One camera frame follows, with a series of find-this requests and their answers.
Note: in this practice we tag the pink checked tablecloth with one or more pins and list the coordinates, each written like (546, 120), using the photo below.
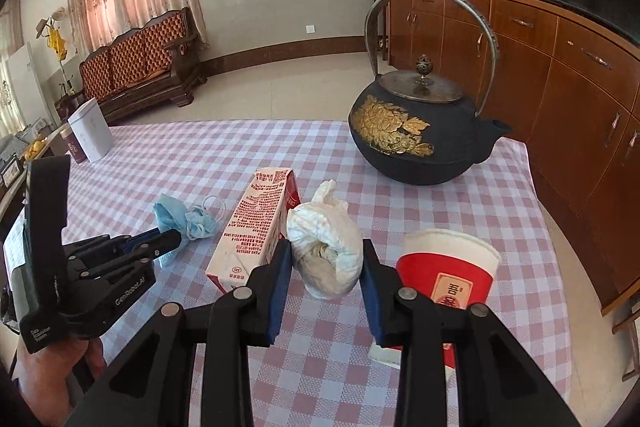
(200, 157)

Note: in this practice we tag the red paper cup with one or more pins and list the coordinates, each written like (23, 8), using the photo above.
(450, 277)

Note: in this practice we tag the black cast iron teapot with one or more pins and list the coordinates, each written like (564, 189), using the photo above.
(410, 157)

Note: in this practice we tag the white refrigerator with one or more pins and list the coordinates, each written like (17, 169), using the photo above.
(22, 87)

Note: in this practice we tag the wooden chair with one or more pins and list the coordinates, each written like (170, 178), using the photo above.
(629, 347)

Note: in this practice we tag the white tin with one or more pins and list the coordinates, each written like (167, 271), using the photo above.
(90, 132)

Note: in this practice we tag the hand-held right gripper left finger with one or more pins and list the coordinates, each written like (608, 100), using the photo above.
(277, 302)

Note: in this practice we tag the white wall socket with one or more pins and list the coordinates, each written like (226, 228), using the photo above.
(310, 29)

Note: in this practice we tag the wooden sideboard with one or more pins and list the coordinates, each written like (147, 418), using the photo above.
(565, 107)

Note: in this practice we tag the white plastic bag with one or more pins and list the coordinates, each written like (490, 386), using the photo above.
(325, 247)

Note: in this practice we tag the wooden upholstered sofa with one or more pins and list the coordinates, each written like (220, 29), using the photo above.
(140, 67)

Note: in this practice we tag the brown tin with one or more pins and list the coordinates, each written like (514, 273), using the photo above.
(74, 147)

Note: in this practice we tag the small picture frame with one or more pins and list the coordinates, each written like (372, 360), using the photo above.
(11, 171)

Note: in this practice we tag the red and white carton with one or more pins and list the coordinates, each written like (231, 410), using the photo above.
(250, 227)

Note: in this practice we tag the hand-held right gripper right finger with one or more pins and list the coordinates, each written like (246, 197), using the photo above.
(372, 302)

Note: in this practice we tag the bowl of fruit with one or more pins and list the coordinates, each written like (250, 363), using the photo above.
(36, 147)

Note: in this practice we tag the person's left hand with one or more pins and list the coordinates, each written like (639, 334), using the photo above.
(55, 377)

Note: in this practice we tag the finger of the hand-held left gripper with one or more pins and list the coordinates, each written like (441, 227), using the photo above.
(100, 243)
(160, 243)

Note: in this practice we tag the blue face mask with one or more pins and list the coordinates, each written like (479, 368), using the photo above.
(175, 214)

